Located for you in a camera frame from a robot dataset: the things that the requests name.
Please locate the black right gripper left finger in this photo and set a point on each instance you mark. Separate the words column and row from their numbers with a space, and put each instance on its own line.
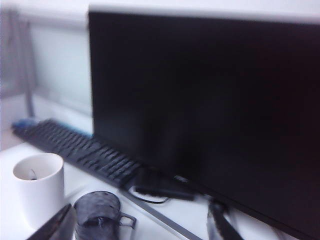
column 60, row 225

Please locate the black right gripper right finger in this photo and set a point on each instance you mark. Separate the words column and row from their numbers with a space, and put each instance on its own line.
column 220, row 222

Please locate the white tall cup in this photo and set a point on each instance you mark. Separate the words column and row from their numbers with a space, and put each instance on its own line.
column 40, row 200

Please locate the white raised board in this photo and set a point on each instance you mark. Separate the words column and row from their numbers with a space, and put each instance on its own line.
column 82, row 185

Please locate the silver monitor stand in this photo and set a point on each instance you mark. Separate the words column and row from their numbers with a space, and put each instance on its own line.
column 162, row 217

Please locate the black keyboard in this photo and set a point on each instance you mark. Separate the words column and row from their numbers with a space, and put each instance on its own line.
column 82, row 150

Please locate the small blue object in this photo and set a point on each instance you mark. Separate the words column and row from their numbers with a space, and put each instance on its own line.
column 23, row 123

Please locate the black computer monitor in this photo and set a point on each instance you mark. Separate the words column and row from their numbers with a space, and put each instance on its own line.
column 212, row 100

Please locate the grey office partition panel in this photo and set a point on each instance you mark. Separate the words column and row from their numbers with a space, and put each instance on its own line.
column 57, row 70

